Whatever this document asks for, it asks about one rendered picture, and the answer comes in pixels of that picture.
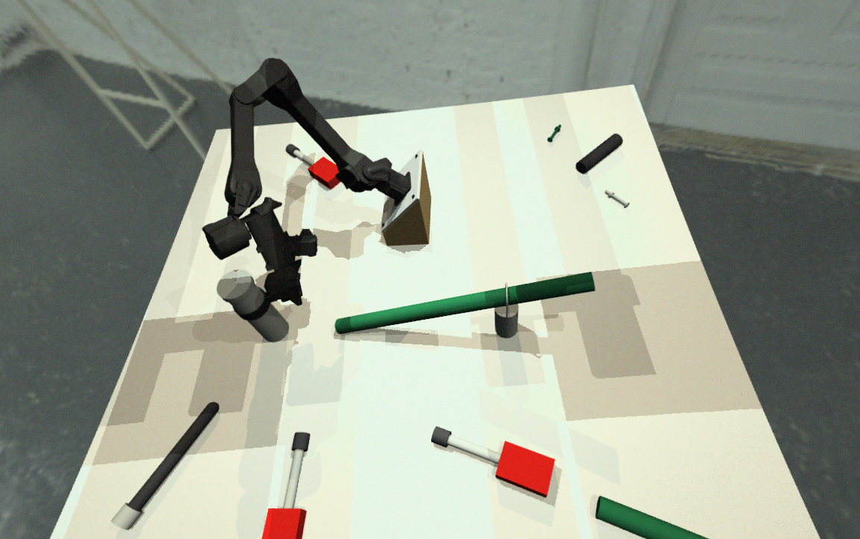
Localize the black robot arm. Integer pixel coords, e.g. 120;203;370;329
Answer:
202;58;412;261

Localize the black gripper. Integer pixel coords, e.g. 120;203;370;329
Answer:
255;231;302;305

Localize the small green bolt with nut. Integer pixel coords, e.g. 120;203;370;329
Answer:
547;124;561;143

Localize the grey metal bolt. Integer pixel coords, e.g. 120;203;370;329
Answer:
605;190;629;208

